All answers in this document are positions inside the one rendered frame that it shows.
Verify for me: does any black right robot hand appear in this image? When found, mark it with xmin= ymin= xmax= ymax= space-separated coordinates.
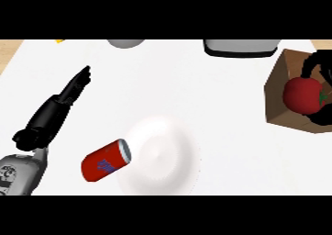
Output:
xmin=299 ymin=50 xmax=332 ymax=127

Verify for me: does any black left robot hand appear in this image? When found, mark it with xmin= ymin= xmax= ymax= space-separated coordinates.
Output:
xmin=10 ymin=65 xmax=91 ymax=152

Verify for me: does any red tomato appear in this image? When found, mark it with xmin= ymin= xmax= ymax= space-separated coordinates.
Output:
xmin=282 ymin=76 xmax=329 ymax=116

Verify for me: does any brown cardboard box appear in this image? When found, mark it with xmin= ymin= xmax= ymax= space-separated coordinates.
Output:
xmin=264 ymin=49 xmax=332 ymax=134

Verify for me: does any white plate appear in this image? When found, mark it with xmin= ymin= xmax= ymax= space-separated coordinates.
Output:
xmin=116 ymin=116 xmax=203 ymax=196

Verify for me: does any red soda can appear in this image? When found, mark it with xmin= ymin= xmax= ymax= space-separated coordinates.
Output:
xmin=80 ymin=138 xmax=134 ymax=184

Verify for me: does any grey and black appliance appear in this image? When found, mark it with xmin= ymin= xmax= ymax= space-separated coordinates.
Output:
xmin=203 ymin=39 xmax=282 ymax=58

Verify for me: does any grey round object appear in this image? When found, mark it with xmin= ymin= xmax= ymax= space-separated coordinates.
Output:
xmin=108 ymin=39 xmax=146 ymax=50

